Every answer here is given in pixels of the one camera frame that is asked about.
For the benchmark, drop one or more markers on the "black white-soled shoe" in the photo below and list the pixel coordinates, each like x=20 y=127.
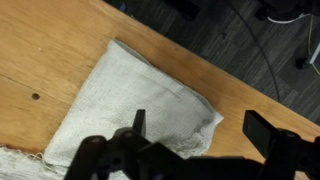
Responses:
x=283 y=11

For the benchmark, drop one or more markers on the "white woven towel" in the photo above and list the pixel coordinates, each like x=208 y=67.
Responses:
x=133 y=86

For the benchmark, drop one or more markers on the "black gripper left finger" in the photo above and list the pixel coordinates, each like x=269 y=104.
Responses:
x=110 y=156

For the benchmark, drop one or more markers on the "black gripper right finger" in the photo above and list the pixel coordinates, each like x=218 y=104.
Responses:
x=286 y=153

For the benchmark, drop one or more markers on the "white leg with black caster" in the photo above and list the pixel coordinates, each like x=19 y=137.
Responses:
x=313 y=55

